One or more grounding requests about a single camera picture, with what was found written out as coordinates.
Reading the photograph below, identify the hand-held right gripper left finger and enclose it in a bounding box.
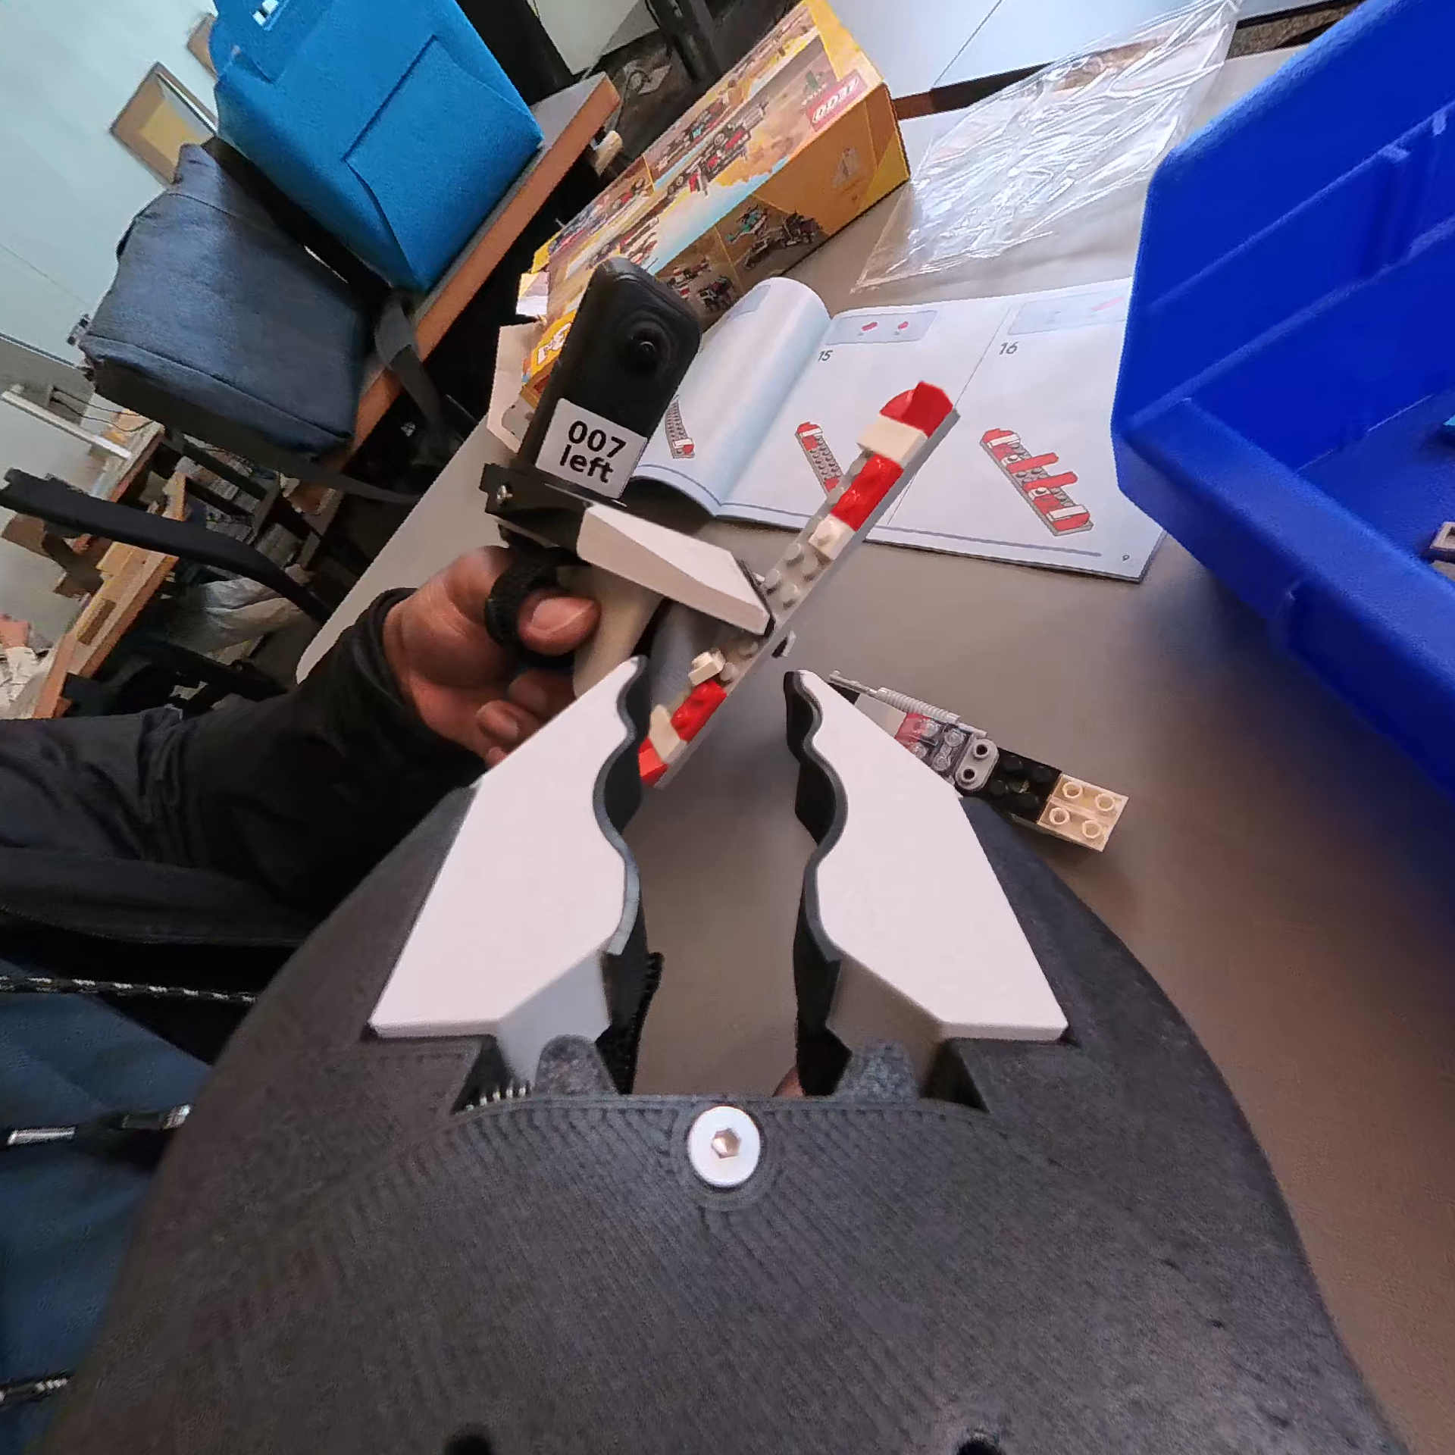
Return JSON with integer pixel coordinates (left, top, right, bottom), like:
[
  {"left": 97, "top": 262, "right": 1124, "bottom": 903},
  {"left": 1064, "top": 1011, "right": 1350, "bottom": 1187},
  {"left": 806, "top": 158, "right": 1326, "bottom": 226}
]
[{"left": 368, "top": 657, "right": 668, "bottom": 1091}]

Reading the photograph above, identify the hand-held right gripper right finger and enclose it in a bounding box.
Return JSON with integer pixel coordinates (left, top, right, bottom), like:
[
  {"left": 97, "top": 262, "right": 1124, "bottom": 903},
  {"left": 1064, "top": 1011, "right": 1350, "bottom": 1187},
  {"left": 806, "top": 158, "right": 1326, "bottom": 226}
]
[{"left": 779, "top": 668, "right": 1071, "bottom": 1097}]

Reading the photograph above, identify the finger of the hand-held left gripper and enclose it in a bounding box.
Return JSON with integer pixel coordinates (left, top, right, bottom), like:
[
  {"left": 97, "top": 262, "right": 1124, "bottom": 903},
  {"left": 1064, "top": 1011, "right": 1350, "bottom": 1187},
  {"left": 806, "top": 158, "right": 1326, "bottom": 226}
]
[{"left": 575, "top": 499, "right": 774, "bottom": 636}]

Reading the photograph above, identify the grey red toy brick plate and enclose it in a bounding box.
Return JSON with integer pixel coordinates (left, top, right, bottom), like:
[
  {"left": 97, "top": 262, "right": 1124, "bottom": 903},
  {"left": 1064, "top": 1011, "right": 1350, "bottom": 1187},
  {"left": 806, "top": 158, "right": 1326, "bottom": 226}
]
[{"left": 638, "top": 375, "right": 959, "bottom": 792}]

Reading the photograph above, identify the person's left forearm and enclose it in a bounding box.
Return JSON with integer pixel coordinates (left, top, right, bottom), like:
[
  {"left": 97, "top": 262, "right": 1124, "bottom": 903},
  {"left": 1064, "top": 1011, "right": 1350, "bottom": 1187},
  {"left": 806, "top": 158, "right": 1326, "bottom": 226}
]
[{"left": 0, "top": 587, "right": 476, "bottom": 912}]

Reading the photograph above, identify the person's left hand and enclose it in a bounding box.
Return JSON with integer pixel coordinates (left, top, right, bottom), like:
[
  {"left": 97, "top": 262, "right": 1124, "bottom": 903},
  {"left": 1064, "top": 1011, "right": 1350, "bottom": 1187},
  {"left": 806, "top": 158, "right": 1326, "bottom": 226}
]
[{"left": 381, "top": 542, "right": 604, "bottom": 767}]

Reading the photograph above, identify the black white toy brick vehicle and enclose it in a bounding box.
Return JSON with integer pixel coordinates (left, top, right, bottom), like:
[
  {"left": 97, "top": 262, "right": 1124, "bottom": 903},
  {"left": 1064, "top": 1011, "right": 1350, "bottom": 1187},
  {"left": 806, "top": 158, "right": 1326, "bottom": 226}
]
[{"left": 827, "top": 668, "right": 1124, "bottom": 857}]

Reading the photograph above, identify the yellow toy brick box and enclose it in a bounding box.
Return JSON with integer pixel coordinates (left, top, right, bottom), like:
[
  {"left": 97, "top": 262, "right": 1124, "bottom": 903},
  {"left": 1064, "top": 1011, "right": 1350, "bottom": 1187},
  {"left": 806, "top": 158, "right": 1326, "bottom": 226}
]
[{"left": 513, "top": 0, "right": 909, "bottom": 410}]

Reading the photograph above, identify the wooden side table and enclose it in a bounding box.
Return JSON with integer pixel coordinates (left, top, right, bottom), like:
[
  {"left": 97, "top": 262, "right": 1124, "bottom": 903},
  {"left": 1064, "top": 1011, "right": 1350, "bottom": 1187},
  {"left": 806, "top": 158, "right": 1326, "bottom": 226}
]
[{"left": 341, "top": 71, "right": 626, "bottom": 455}]

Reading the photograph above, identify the dark blue fabric bag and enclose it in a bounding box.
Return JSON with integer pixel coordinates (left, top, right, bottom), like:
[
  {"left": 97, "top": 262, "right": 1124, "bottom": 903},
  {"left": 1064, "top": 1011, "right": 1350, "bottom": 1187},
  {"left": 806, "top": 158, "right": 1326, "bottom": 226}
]
[{"left": 72, "top": 140, "right": 416, "bottom": 464}]

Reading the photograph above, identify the toy brick instruction booklet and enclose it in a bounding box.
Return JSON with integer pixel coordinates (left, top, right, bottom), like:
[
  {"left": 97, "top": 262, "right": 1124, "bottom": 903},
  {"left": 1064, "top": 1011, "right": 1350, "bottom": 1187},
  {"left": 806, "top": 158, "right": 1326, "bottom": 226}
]
[{"left": 634, "top": 277, "right": 1161, "bottom": 579}]

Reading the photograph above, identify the light grey table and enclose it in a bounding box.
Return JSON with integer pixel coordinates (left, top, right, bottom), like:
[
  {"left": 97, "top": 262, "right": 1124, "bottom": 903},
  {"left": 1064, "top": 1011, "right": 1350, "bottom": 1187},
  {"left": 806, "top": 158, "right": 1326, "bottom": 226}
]
[{"left": 827, "top": 0, "right": 1371, "bottom": 117}]

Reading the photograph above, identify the clear plastic bag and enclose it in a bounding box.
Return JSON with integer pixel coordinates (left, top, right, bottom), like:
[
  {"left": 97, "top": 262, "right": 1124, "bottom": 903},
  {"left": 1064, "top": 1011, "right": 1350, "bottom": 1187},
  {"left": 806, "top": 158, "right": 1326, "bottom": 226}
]
[{"left": 855, "top": 0, "right": 1238, "bottom": 292}]

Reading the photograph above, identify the person's torso in blue hoodie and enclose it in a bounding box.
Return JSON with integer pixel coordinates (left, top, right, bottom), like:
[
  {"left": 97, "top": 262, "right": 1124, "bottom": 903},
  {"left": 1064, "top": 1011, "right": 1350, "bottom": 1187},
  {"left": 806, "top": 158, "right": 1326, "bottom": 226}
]
[{"left": 0, "top": 952, "right": 258, "bottom": 1455}]

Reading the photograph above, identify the black office chair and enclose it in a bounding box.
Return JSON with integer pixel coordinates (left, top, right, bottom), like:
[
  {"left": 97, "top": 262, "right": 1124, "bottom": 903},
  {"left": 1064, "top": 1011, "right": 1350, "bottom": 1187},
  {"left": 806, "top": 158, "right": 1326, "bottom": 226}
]
[{"left": 0, "top": 464, "right": 341, "bottom": 704}]

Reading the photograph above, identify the blue plastic bin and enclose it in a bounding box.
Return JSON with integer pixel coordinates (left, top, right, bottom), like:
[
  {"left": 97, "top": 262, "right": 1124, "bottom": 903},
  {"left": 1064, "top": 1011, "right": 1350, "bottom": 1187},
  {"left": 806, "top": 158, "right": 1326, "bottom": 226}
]
[{"left": 1116, "top": 0, "right": 1455, "bottom": 792}]

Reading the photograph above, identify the framed wall picture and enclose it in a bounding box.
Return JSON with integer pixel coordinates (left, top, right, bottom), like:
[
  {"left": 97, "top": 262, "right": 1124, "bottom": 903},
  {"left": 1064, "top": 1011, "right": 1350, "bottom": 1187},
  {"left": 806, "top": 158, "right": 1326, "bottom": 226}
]
[{"left": 111, "top": 62, "right": 219, "bottom": 184}]

